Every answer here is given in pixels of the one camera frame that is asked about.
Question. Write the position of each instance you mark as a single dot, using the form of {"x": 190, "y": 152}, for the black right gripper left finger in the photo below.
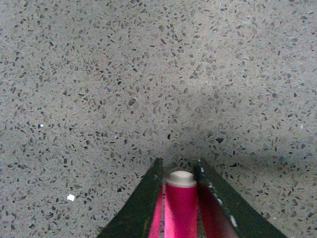
{"x": 140, "y": 215}

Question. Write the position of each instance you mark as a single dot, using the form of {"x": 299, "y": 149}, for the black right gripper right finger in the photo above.
{"x": 225, "y": 213}

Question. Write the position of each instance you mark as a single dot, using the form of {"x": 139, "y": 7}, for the pink highlighter pen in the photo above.
{"x": 178, "y": 204}

